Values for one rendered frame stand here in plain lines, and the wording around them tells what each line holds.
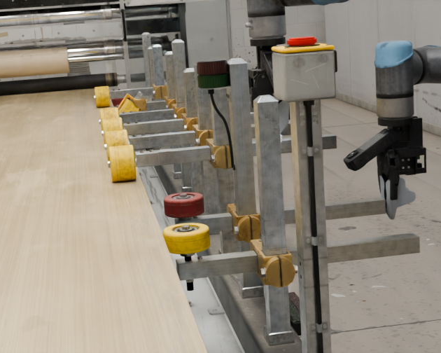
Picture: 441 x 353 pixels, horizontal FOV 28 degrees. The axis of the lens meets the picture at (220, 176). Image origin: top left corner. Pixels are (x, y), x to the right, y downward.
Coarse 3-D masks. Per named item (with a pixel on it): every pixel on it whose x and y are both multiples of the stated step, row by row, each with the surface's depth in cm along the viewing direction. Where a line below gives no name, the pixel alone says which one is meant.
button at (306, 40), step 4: (304, 36) 119; (308, 36) 118; (312, 36) 117; (288, 40) 117; (292, 40) 116; (296, 40) 116; (300, 40) 116; (304, 40) 115; (308, 40) 116; (312, 40) 116; (316, 40) 117; (288, 44) 117; (292, 44) 116; (296, 44) 116; (300, 44) 116; (304, 44) 116; (308, 44) 116; (312, 44) 116
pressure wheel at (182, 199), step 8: (168, 200) 173; (176, 200) 172; (184, 200) 172; (192, 200) 172; (200, 200) 173; (168, 208) 173; (176, 208) 172; (184, 208) 172; (192, 208) 172; (200, 208) 174; (168, 216) 174; (176, 216) 172; (184, 216) 172
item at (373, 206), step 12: (336, 204) 180; (348, 204) 180; (360, 204) 180; (372, 204) 181; (384, 204) 181; (192, 216) 178; (204, 216) 177; (216, 216) 176; (228, 216) 176; (288, 216) 178; (336, 216) 180; (348, 216) 180; (216, 228) 176; (228, 228) 177
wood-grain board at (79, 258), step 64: (0, 128) 301; (64, 128) 290; (0, 192) 195; (64, 192) 190; (128, 192) 186; (0, 256) 144; (64, 256) 141; (128, 256) 139; (0, 320) 114; (64, 320) 112; (128, 320) 111; (192, 320) 109
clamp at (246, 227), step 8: (232, 208) 178; (232, 216) 175; (240, 216) 171; (248, 216) 171; (256, 216) 172; (232, 224) 176; (240, 224) 170; (248, 224) 170; (256, 224) 170; (232, 232) 177; (240, 232) 170; (248, 232) 170; (256, 232) 170; (240, 240) 172; (248, 240) 170
